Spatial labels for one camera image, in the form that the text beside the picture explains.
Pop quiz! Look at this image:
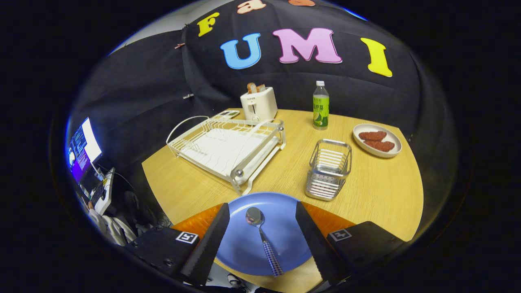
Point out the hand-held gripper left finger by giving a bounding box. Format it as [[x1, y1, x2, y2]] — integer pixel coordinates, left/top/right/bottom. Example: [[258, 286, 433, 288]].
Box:
[[125, 203, 231, 286]]

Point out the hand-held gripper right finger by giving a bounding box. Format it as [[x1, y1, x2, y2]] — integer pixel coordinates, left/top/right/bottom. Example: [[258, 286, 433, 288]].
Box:
[[296, 201, 409, 291]]

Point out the blue plate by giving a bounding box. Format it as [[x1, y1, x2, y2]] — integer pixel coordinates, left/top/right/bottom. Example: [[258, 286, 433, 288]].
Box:
[[216, 192, 322, 276]]

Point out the checkered handle metal spoon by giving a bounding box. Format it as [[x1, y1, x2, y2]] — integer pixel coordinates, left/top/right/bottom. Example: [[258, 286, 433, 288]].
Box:
[[246, 207, 284, 277]]

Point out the metal wire basket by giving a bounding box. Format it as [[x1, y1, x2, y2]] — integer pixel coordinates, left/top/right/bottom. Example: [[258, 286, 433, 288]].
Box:
[[305, 139, 352, 201]]

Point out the white wire dish rack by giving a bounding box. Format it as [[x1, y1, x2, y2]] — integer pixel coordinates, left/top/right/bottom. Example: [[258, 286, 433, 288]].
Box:
[[166, 116, 286, 196]]

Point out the white oval plate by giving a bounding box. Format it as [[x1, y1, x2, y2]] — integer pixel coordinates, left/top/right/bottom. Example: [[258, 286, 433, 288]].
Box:
[[353, 123, 403, 158]]

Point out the white divided condiment dish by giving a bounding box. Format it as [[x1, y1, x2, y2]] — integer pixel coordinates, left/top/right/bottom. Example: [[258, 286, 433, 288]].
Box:
[[212, 109, 241, 121]]

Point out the black white sneaker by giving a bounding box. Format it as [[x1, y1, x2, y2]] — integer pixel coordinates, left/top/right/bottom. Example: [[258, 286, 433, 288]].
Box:
[[226, 273, 247, 291]]

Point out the white side desk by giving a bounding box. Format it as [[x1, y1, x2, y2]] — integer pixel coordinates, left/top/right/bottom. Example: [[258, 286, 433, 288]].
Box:
[[88, 167, 116, 216]]

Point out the reddish brown sausage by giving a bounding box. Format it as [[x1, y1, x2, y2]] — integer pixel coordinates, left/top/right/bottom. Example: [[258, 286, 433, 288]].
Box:
[[359, 131, 387, 142], [365, 140, 395, 153]]

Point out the green label drink bottle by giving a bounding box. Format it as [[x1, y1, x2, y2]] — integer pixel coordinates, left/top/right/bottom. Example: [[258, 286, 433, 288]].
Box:
[[313, 81, 330, 130]]

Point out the white toaster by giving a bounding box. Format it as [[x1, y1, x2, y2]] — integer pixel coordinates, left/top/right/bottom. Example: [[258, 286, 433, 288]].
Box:
[[240, 87, 278, 122]]

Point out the computer monitor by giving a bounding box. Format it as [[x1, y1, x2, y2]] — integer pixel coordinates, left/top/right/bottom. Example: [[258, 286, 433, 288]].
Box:
[[67, 117, 103, 184]]

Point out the black backdrop cloth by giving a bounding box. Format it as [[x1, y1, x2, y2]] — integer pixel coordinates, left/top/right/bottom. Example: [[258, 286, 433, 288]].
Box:
[[67, 0, 460, 228]]

